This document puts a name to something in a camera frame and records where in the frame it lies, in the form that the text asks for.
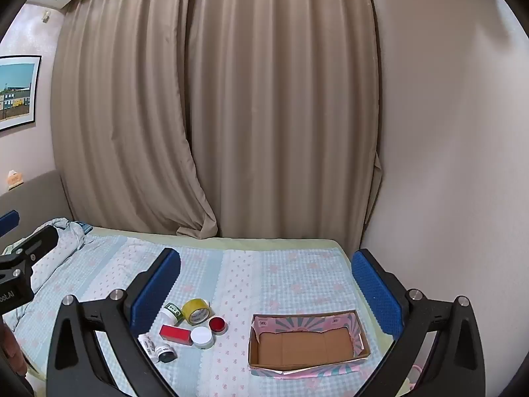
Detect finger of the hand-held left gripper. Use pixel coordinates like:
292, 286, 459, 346
0, 209, 21, 237
1, 225, 59, 260

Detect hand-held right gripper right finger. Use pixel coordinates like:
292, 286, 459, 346
351, 249, 486, 397

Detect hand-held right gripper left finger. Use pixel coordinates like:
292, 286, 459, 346
45, 247, 183, 397

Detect green label white jar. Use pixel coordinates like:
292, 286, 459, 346
161, 302, 185, 327

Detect yellow tape roll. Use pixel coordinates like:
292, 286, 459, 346
182, 298, 212, 326

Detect red rectangular box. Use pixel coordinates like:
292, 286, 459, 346
160, 324, 193, 345

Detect white printed tube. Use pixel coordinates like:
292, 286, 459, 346
138, 333, 160, 358

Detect white round jar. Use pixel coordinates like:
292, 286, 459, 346
189, 326, 216, 350

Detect black cap small bottle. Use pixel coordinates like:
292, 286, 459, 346
155, 341, 178, 365

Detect pink lined cardboard box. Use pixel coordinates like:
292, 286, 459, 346
248, 308, 372, 377

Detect person's left hand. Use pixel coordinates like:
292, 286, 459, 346
0, 322, 28, 378

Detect crumpled light blue quilt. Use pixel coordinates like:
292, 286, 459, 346
0, 217, 91, 333

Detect grey padded headboard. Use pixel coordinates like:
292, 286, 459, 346
0, 169, 76, 249

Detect pink object beside bed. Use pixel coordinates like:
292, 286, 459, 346
407, 363, 427, 394

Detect blue checked bed sheet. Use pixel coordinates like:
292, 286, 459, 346
0, 232, 398, 397

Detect beige curtain panel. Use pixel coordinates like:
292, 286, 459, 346
51, 0, 218, 239
185, 0, 383, 254

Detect framed wall picture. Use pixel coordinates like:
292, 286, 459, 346
0, 55, 43, 132

